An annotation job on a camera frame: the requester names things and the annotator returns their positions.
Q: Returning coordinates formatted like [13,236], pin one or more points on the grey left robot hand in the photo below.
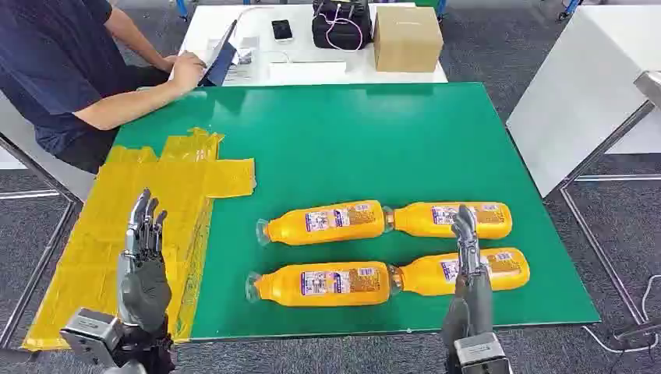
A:
[144,294]

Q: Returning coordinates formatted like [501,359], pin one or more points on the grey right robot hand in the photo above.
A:
[472,304]

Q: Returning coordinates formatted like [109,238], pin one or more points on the orange drink bottle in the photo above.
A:
[320,284]
[495,221]
[330,223]
[508,271]

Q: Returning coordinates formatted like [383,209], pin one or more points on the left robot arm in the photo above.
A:
[147,353]

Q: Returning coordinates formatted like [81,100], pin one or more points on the yellow sheet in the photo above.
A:
[103,232]

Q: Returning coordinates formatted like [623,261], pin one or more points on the green mat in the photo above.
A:
[361,144]

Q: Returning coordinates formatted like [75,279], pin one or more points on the person's right hand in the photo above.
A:
[188,69]

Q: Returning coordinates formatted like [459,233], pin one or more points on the person's hand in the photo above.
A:
[168,63]
[188,69]

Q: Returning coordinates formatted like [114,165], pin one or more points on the person's left hand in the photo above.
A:
[168,63]

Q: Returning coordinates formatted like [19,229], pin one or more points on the large white side table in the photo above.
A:
[578,93]

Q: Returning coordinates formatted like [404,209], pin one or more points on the dark blue tablet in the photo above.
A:
[222,64]

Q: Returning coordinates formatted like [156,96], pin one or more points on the person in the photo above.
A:
[46,62]

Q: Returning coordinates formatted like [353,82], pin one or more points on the white papers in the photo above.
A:
[245,54]

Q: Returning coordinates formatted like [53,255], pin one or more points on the brown cardboard box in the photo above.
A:
[408,41]

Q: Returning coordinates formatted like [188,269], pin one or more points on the flat white box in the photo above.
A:
[307,71]

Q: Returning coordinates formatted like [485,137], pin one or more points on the black smartphone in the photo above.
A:
[282,30]

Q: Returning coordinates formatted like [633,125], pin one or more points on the black bag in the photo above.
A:
[330,20]

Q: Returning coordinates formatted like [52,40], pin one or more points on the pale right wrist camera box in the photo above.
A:
[480,356]

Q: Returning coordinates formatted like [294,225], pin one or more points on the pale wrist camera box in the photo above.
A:
[480,356]
[93,333]

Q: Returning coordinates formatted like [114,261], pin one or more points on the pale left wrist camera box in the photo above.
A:
[93,333]

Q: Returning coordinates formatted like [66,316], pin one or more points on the metal floor frame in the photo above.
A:
[594,242]
[36,268]

